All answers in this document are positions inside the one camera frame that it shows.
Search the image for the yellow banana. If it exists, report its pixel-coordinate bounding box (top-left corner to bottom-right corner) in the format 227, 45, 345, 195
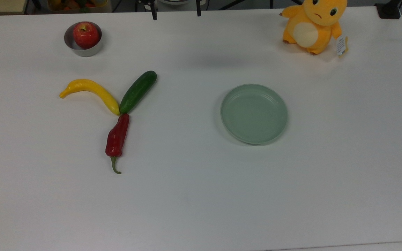
59, 79, 121, 116

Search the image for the green plastic plate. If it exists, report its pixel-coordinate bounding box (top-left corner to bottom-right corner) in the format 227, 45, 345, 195
221, 84, 288, 145

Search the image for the red apple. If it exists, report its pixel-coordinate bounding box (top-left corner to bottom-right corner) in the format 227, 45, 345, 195
73, 22, 101, 49

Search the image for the box of toy fruit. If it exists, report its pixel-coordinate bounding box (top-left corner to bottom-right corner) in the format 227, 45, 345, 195
47, 0, 112, 14

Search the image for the green cucumber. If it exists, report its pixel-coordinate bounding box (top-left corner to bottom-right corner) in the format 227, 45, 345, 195
119, 70, 157, 114

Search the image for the small metal bowl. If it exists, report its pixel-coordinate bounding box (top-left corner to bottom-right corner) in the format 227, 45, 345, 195
64, 21, 103, 57

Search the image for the orange plush toy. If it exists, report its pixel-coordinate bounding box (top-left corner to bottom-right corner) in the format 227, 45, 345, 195
280, 0, 349, 55

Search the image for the red chili pepper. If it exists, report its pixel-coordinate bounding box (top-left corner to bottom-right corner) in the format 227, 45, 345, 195
105, 113, 130, 174

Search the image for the white paper toy tag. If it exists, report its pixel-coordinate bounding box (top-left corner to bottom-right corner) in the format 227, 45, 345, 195
336, 35, 348, 56

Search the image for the tan wooden board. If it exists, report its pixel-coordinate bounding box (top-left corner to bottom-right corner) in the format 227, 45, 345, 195
0, 0, 27, 15

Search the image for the black camera stand base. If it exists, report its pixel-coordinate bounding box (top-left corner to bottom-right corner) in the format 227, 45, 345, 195
375, 0, 402, 20

